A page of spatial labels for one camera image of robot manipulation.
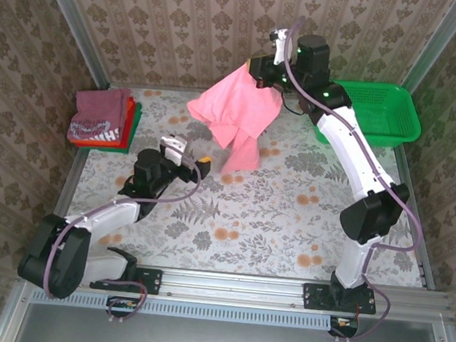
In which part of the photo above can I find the floral table cloth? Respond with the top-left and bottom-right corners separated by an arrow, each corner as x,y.
51,76 -> 441,294

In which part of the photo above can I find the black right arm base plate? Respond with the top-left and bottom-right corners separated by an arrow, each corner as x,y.
301,282 -> 378,317

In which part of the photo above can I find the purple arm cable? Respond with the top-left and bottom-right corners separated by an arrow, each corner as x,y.
256,14 -> 444,342
38,144 -> 205,332

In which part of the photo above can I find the aluminium table side rail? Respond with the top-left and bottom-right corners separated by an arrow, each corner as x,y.
51,148 -> 92,219
380,144 -> 450,291

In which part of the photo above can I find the orange folded t-shirt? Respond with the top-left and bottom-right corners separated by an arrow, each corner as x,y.
74,90 -> 138,153

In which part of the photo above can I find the green folded t-shirt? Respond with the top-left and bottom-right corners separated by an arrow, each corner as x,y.
79,97 -> 143,156

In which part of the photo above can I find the black electronics box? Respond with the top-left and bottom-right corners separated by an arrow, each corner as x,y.
105,295 -> 142,319
328,315 -> 360,339

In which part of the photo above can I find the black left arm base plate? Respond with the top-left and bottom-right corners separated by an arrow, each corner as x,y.
89,262 -> 163,296

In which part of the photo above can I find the green plastic basket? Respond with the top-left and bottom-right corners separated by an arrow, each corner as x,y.
314,77 -> 426,155

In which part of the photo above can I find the aluminium frame post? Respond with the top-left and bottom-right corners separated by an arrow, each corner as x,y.
399,0 -> 456,99
23,0 -> 119,91

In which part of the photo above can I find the white slotted cable duct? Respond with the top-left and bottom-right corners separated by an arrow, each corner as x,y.
31,286 -> 332,332

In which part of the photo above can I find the aluminium mounting rail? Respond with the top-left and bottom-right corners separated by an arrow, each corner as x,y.
14,250 -> 454,325

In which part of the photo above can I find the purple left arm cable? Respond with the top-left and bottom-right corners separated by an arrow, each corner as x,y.
38,144 -> 205,332

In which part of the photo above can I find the pink t-shirt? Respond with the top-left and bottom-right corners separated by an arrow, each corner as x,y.
179,53 -> 287,179

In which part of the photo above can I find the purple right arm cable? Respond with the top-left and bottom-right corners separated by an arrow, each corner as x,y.
256,14 -> 444,342

